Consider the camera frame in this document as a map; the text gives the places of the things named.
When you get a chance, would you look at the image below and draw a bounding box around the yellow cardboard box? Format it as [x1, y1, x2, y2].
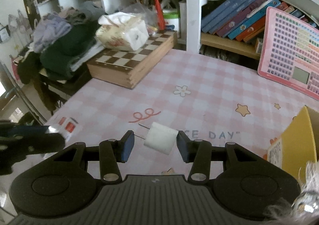
[266, 106, 318, 182]

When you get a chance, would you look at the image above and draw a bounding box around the row of blue books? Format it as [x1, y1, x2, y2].
[200, 0, 287, 43]

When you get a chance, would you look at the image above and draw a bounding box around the red figurine pen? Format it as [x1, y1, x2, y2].
[154, 0, 165, 31]

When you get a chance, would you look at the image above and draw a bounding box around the wooden chess board box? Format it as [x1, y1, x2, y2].
[87, 31, 177, 89]

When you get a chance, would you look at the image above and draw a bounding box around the white red small box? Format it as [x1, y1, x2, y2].
[48, 117, 78, 142]

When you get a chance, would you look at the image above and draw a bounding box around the green white jar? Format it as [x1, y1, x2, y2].
[163, 9, 180, 32]

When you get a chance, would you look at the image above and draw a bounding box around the pile of clothes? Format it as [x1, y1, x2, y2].
[17, 1, 105, 84]

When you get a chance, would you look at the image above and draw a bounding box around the pink keyboard learning tablet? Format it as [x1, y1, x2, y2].
[257, 7, 319, 100]

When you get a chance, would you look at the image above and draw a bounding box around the white usb charger cube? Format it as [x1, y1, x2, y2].
[139, 122, 178, 155]

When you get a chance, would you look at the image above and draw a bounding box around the tissue pack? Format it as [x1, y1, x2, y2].
[96, 12, 149, 51]

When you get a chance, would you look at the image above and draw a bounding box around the pink checkered tablecloth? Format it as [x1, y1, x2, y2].
[49, 50, 318, 175]

